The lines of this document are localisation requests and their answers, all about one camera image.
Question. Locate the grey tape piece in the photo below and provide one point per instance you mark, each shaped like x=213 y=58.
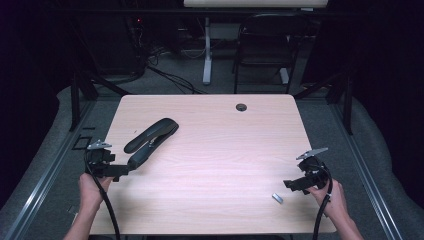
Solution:
x=72 y=210

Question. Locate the metal floor rail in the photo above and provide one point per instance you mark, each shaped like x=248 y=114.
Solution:
x=43 y=180
x=366 y=180

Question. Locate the silver staple strip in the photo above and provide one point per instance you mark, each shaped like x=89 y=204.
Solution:
x=277 y=198

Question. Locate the short black tape strip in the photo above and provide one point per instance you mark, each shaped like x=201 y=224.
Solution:
x=89 y=128

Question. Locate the black frame stand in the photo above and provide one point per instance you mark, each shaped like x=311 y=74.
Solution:
x=347 y=106
x=76 y=100

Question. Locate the white desk foot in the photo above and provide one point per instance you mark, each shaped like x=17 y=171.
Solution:
x=284 y=76

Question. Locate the dark equipment cabinet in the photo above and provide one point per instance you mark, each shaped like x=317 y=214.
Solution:
x=110 y=46

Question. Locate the black tape square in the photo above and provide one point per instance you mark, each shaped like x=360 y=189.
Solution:
x=75 y=144

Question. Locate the white desk leg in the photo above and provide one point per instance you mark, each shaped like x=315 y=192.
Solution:
x=207 y=60

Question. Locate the white desk top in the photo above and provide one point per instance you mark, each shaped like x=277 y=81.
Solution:
x=255 y=3

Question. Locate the black folding chair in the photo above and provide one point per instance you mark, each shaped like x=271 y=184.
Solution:
x=266 y=46

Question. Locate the person's right hand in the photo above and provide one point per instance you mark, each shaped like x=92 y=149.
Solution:
x=335 y=201

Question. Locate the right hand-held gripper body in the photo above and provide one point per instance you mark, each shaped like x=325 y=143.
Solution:
x=315 y=170

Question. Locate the person's left hand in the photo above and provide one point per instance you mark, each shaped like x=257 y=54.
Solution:
x=90 y=191

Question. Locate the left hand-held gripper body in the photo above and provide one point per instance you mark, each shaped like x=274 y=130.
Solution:
x=96 y=160

